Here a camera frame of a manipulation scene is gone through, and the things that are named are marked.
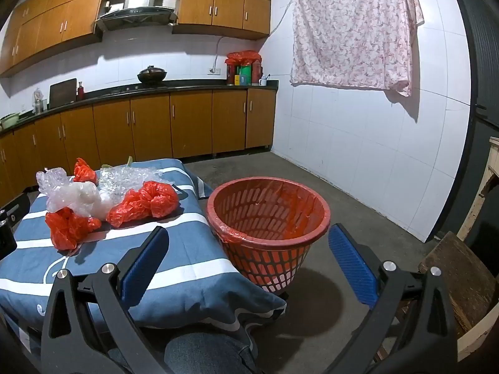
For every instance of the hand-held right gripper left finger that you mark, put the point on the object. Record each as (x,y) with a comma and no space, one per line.
(144,259)

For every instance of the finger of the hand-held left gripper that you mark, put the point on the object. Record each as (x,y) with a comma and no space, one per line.
(7,239)
(13,207)

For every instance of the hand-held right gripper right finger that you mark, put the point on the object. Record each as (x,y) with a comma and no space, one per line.
(351,268)

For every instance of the clear bubble wrap piece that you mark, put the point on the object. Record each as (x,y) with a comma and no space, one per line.
(52,179)

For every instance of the white plastic bag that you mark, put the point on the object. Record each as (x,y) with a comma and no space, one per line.
(84,199)

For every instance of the red plastic mesh basket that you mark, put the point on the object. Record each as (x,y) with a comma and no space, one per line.
(269,265)

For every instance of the clear plastic bag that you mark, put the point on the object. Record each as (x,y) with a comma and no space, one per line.
(124,179)

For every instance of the blue white striped blanket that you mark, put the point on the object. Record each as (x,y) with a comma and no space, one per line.
(175,272)

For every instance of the green wash basin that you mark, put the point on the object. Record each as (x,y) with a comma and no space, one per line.
(9,120)

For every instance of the worn wooden stool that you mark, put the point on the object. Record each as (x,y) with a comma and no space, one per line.
(456,276)

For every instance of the clear glass jar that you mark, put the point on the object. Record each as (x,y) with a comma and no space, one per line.
(37,103)

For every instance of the person's jeans leg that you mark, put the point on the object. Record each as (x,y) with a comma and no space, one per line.
(202,352)

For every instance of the dark wooden cutting board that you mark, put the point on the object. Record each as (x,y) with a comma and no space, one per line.
(62,93)

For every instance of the small red bottle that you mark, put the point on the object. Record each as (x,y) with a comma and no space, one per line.
(81,92)

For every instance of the wooden lower kitchen cabinets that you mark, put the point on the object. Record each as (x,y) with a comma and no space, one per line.
(191,120)

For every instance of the wooden kitchen cabinets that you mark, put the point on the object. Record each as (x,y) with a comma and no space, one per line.
(218,4)
(191,120)

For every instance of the black kitchen countertop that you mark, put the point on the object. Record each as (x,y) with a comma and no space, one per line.
(195,84)

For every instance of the black wok with lid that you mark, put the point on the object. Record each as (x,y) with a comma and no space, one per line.
(152,74)

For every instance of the white enamel mug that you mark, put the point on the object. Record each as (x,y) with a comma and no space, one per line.
(263,82)

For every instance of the green box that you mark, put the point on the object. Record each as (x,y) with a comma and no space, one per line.
(244,74)

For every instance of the red bag covered appliance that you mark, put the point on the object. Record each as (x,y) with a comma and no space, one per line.
(243,56)

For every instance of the pink floral hanging cloth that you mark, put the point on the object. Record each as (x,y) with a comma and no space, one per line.
(351,27)

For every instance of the wooden upper kitchen cabinets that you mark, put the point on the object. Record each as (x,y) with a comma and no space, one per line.
(218,4)

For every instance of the white wooden furniture frame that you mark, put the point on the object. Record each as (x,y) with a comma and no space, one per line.
(481,194)

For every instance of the white wall socket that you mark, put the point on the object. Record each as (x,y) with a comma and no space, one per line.
(214,71)

